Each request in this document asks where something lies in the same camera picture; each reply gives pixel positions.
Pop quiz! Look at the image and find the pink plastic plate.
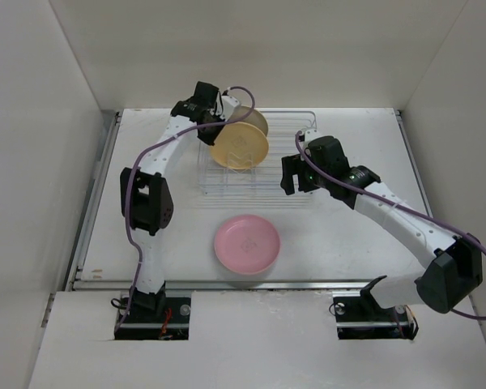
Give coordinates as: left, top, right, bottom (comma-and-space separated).
214, 215, 281, 276

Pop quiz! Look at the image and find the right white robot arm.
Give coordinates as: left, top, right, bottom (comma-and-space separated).
280, 131, 483, 319

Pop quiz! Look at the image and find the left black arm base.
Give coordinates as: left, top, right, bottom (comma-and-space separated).
114, 296, 191, 341

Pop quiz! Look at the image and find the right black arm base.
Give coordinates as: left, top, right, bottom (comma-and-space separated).
328, 296, 420, 340

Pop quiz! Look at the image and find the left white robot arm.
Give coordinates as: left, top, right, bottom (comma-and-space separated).
120, 82, 241, 322

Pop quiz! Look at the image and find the beige plastic plate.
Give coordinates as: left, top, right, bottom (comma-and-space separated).
230, 105, 269, 136

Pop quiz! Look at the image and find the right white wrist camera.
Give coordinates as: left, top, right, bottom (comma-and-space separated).
299, 128, 322, 149

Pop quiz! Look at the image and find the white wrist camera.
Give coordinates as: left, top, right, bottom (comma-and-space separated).
216, 94, 241, 122
299, 128, 322, 149

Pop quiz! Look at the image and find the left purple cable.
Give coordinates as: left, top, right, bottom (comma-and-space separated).
112, 85, 255, 337

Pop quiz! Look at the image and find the purple cable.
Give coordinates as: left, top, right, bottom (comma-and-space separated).
112, 85, 255, 337
294, 129, 486, 340

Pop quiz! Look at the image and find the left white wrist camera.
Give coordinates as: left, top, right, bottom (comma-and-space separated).
216, 94, 241, 122

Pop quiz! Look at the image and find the white wire dish rack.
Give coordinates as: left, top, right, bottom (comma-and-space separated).
196, 108, 325, 196

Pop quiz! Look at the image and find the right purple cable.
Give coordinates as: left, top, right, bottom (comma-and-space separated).
294, 129, 486, 340

